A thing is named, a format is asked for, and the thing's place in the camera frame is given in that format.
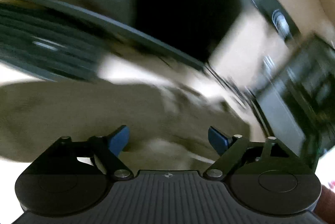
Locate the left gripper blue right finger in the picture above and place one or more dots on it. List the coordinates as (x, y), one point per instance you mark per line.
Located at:
(230, 149)

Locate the brown polka dot sweater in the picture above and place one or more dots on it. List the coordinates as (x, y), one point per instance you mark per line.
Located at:
(168, 126)

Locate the black wall power strip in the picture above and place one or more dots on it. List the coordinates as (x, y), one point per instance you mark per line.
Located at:
(278, 17)

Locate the white glass-sided computer case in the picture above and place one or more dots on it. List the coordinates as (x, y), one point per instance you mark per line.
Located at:
(297, 104)

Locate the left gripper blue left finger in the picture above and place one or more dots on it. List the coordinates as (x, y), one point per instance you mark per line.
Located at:
(106, 151)

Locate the black keyboard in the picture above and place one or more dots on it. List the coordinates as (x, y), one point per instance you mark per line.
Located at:
(50, 44)

